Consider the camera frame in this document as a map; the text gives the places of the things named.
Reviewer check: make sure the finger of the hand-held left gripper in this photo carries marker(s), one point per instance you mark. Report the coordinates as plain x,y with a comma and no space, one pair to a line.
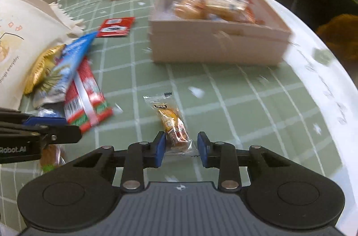
44,121
67,133

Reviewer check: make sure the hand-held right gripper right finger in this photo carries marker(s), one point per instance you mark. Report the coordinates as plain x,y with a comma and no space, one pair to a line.
202,150

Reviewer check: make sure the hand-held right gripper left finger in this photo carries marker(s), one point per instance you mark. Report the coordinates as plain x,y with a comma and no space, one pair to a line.
160,150

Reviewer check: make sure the small clear candy packet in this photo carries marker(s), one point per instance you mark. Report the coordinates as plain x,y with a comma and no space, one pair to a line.
173,124

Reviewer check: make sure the red green striped snack packet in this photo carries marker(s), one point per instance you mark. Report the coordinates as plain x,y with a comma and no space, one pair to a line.
84,102

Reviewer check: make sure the gold foil snack packet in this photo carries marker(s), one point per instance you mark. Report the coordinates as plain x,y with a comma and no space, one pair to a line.
39,71

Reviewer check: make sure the blue seaweed snack packet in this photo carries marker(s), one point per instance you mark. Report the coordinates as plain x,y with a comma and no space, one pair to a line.
70,62

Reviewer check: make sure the pink cardboard box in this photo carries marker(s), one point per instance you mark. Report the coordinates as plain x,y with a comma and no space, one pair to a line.
218,43

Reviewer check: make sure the red white-label snack packet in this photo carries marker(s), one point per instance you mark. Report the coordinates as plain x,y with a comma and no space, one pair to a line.
114,28

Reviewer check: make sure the orange foil biscuit packet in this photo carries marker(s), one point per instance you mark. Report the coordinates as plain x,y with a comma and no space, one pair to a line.
246,16

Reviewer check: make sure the pastries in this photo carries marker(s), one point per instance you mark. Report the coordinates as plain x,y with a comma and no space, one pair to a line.
187,9

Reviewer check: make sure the cream printed tote bag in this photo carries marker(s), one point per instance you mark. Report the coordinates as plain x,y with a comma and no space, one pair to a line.
25,23

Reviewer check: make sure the brown fuzzy cloth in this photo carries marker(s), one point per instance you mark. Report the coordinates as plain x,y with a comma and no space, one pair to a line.
341,34

